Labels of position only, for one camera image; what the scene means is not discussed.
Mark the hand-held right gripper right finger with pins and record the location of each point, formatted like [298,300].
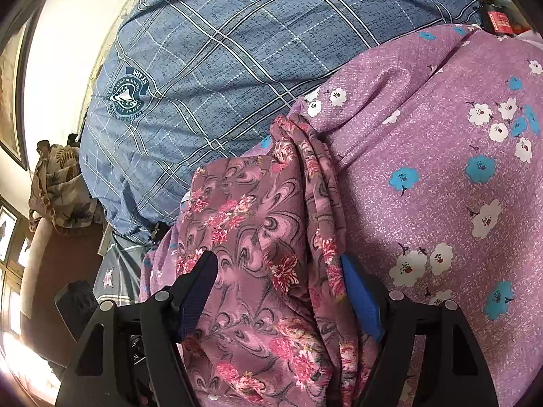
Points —
[360,296]

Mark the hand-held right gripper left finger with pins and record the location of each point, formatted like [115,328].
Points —
[197,292]

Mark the maroon floral garment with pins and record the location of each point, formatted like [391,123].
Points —
[254,241]

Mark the small black device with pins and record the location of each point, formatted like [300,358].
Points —
[159,229]

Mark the grey striped quilt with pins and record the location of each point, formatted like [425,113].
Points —
[116,271]

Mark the black object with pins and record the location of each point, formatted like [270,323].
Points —
[76,301]

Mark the purple floral bed sheet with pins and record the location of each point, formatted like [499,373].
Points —
[424,169]

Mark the leaf print cloth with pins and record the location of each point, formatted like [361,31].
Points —
[59,186]

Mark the framed picture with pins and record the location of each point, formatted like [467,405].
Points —
[10,93]

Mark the dark bottle with red label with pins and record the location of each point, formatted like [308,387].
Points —
[496,12]

